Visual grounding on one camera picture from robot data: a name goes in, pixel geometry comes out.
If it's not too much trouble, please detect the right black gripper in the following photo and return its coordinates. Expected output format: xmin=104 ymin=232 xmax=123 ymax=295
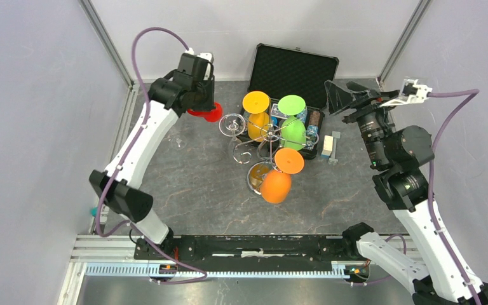
xmin=326 ymin=79 xmax=403 ymax=168

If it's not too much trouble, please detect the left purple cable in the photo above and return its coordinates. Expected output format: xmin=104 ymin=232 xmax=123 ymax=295
xmin=94 ymin=27 xmax=208 ymax=286

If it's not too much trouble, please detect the green plastic wine glass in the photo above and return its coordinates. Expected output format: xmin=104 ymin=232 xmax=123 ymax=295
xmin=278 ymin=95 xmax=306 ymax=151

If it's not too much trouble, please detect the grey toy brick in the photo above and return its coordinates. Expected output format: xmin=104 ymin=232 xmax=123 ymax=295
xmin=328 ymin=131 xmax=341 ymax=165

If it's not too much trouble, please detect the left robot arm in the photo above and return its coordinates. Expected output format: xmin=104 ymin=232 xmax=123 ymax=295
xmin=89 ymin=51 xmax=216 ymax=259

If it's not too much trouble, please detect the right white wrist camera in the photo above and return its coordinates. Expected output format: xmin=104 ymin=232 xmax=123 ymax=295
xmin=380 ymin=78 xmax=433 ymax=107

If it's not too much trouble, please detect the orange plastic wine glass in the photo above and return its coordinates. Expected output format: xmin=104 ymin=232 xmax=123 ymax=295
xmin=260 ymin=147 xmax=304 ymax=204

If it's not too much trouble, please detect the black poker chip case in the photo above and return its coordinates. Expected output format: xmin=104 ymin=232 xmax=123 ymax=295
xmin=236 ymin=43 xmax=340 ymax=161

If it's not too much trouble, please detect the clear wine glass rear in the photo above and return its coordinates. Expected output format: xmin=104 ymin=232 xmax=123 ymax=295
xmin=219 ymin=113 xmax=247 ymax=137

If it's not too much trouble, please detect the yellow plastic wine glass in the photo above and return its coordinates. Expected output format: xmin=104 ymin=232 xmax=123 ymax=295
xmin=242 ymin=91 xmax=270 ymax=142

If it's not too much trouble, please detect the chrome wine glass rack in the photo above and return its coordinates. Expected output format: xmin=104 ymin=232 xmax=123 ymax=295
xmin=229 ymin=116 xmax=319 ymax=195

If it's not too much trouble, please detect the white toy brick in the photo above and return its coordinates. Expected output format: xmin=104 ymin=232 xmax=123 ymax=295
xmin=320 ymin=135 xmax=334 ymax=158

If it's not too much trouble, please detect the clear wine glass front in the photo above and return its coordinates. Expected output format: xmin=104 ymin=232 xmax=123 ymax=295
xmin=173 ymin=137 xmax=187 ymax=150

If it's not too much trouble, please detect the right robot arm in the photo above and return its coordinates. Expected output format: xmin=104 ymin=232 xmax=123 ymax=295
xmin=325 ymin=79 xmax=488 ymax=304

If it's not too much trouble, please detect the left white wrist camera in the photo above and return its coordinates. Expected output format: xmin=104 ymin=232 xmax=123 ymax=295
xmin=185 ymin=48 xmax=214 ymax=81

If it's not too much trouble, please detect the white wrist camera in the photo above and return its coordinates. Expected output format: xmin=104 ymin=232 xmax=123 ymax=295
xmin=380 ymin=78 xmax=433 ymax=107
xmin=185 ymin=48 xmax=214 ymax=81

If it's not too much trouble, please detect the red plastic wine glass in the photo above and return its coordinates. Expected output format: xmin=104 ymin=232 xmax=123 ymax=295
xmin=187 ymin=102 xmax=223 ymax=123

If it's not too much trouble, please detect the clear wine glass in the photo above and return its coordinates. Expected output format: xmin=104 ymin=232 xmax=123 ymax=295
xmin=219 ymin=113 xmax=247 ymax=137
xmin=173 ymin=137 xmax=187 ymax=150

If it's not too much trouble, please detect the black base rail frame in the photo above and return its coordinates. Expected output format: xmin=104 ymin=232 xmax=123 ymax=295
xmin=70 ymin=233 xmax=391 ymax=287

